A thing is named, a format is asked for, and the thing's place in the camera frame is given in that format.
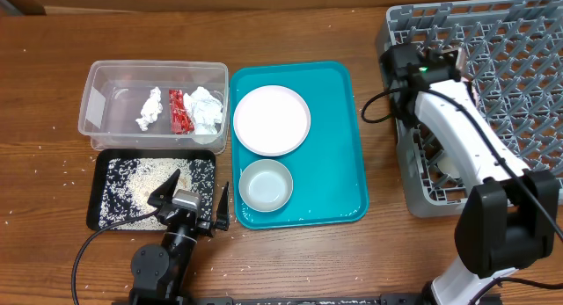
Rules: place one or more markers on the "spilled rice pile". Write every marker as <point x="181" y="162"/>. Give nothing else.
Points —
<point x="129" y="183"/>

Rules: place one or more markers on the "grey bowl of rice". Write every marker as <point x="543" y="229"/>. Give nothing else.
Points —
<point x="265" y="185"/>

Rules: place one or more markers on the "teal serving tray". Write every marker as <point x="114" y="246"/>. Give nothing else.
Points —
<point x="329" y="179"/>

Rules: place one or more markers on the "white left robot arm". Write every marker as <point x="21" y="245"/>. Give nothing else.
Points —
<point x="159" y="269"/>

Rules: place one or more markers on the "white cup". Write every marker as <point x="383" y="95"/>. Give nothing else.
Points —
<point x="449" y="165"/>

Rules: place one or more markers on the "small white napkin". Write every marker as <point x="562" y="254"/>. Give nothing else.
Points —
<point x="150" y="110"/>

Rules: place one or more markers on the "black plastic tray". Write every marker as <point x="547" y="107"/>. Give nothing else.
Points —
<point x="109" y="154"/>

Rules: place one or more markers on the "clear plastic bin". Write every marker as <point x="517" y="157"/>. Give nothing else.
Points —
<point x="116" y="91"/>

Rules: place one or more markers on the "white round plate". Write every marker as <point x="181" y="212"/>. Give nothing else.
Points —
<point x="272" y="120"/>

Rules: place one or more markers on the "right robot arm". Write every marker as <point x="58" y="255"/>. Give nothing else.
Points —
<point x="508" y="221"/>

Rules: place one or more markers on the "grey dishwasher rack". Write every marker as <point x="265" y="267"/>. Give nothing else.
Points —
<point x="514" y="59"/>

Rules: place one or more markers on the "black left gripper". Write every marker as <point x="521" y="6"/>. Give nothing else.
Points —
<point x="222" y="217"/>

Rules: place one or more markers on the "red snack wrapper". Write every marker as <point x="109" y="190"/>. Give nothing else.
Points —
<point x="180" y="120"/>

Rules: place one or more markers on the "white shallow bowl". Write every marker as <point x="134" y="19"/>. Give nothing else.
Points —
<point x="460" y="59"/>

